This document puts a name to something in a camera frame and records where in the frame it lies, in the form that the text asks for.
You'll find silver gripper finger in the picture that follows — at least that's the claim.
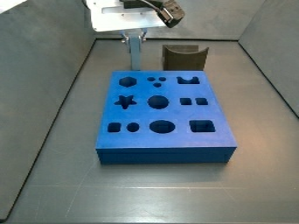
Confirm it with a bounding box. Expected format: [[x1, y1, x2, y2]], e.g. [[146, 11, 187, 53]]
[[140, 28, 147, 41]]

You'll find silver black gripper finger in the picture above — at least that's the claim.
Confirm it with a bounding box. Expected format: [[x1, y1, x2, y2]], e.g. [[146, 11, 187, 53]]
[[120, 31, 130, 44]]

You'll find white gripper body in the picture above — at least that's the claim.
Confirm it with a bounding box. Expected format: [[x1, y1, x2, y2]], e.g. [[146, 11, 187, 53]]
[[86, 0, 164, 32]]

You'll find light blue rectangular block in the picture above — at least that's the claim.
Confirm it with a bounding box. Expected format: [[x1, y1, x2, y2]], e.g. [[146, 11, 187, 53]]
[[128, 33, 142, 71]]

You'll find blue shape sorting board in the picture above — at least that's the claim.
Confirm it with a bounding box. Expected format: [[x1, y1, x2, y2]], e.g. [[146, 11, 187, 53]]
[[96, 71, 238, 164]]

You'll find black curved holder stand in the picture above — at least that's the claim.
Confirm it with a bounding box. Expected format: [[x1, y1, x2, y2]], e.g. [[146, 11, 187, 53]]
[[163, 45, 210, 71]]

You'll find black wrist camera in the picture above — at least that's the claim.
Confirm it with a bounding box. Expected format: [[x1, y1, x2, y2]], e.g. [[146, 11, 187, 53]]
[[119, 0, 184, 28]]

